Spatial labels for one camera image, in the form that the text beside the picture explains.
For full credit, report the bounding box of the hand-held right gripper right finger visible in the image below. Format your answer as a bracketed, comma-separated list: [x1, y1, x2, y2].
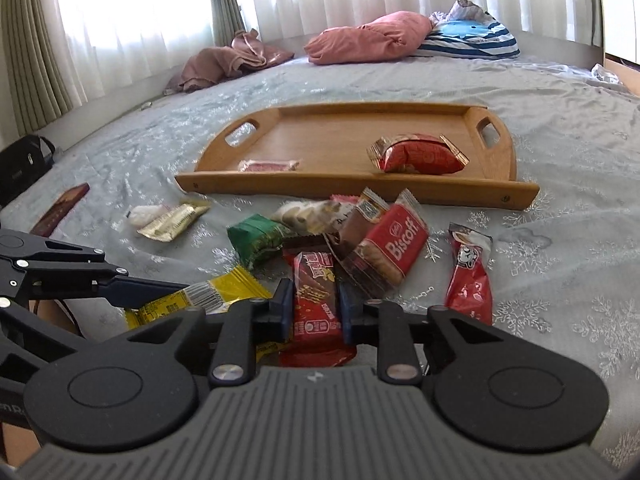
[339, 280, 506, 386]

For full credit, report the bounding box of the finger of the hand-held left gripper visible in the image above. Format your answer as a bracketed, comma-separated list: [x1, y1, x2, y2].
[0, 230, 193, 311]
[0, 305, 91, 376]

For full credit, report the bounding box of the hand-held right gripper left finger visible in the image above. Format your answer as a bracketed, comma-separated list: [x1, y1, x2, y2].
[120, 279, 293, 387]

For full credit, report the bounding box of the red chocolate stick packet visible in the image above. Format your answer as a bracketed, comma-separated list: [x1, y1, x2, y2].
[279, 250, 358, 368]

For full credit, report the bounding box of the yellow snack packet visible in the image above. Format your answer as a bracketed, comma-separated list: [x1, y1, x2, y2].
[122, 266, 288, 361]

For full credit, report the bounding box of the gold snack packet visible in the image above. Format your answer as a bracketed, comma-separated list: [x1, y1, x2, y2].
[136, 200, 212, 243]

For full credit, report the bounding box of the green snack packet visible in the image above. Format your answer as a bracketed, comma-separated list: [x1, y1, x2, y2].
[226, 213, 296, 268]

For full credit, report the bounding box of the small white snack packet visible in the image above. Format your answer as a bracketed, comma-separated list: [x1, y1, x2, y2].
[126, 203, 168, 228]

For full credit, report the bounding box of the red biscuit packet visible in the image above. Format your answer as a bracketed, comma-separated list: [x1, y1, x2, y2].
[345, 190, 431, 301]

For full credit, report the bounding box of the brown and white snack packet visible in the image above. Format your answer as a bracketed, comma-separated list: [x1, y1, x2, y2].
[325, 186, 391, 261]

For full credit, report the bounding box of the cream cookie packet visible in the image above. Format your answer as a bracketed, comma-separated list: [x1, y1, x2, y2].
[271, 199, 346, 238]

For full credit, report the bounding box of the pink and white snack packet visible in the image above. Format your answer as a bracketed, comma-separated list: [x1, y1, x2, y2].
[327, 193, 363, 235]

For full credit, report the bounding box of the wooden tray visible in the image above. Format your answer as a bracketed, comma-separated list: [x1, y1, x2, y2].
[174, 101, 541, 211]

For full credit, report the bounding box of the brown chocolate bar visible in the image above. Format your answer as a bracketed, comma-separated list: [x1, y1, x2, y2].
[30, 183, 91, 237]

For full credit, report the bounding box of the red cartoon stick packet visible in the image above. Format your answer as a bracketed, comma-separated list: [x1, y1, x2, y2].
[444, 222, 495, 326]

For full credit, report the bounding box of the small pink candy packet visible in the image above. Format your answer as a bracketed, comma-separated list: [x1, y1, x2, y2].
[237, 158, 301, 173]

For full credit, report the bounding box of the black bag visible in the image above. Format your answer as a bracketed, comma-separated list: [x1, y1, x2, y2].
[0, 134, 57, 208]

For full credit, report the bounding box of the large red snack bag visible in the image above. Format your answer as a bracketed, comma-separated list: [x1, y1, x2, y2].
[367, 133, 471, 176]

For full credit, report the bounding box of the mauve crumpled cloth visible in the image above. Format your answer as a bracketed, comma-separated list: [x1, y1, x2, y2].
[164, 30, 295, 95]

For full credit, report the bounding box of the green drape curtain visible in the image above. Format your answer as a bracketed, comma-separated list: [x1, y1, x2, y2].
[206, 0, 247, 47]
[0, 0, 76, 137]
[588, 0, 604, 50]

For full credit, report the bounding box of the pink pillow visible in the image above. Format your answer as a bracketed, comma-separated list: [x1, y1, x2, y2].
[304, 11, 433, 66]

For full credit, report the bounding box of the blue striped plush pillow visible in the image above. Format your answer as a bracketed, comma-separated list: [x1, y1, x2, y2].
[415, 10, 521, 61]

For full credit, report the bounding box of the white patterned cloth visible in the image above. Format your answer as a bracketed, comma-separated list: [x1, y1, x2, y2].
[432, 0, 491, 23]

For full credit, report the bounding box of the white crumpled cloth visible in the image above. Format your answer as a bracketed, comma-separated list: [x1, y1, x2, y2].
[591, 63, 623, 86]

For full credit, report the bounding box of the white wardrobe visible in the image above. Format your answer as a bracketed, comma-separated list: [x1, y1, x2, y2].
[602, 0, 640, 58]

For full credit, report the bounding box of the wooden bed frame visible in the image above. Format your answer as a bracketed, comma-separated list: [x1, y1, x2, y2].
[602, 52, 640, 96]

